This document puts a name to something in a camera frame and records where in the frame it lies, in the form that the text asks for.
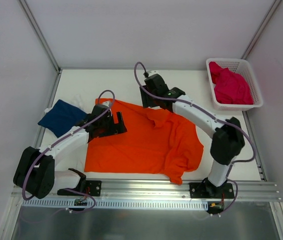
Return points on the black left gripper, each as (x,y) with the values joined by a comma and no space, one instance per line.
(112,123)

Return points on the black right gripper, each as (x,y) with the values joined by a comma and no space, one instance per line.
(148,99)

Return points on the orange t shirt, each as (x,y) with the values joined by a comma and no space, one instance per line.
(156,142)

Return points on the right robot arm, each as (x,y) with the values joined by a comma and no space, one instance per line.
(227,139)

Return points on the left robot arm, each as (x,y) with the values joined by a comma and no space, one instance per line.
(36,172)

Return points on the folded white t shirt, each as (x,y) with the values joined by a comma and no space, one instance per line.
(76,101)

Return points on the folded navy blue t shirt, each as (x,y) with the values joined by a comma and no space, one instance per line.
(61,118)

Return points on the magenta t shirt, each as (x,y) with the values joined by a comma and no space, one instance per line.
(229,87)

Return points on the white plastic basket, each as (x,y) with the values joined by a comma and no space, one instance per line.
(243,68)

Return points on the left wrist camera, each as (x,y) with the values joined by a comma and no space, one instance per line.
(108,103)

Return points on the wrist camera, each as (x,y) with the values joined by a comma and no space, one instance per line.
(108,103)
(150,73)

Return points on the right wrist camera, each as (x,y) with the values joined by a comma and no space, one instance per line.
(150,73)

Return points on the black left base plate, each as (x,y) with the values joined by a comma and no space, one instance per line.
(90,187)

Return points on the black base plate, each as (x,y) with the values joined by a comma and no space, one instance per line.
(206,190)
(90,187)

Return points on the aluminium front rail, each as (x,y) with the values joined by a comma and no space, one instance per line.
(134,189)

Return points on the white slotted cable duct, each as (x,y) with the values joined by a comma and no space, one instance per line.
(131,204)

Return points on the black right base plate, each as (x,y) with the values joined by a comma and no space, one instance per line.
(206,190)

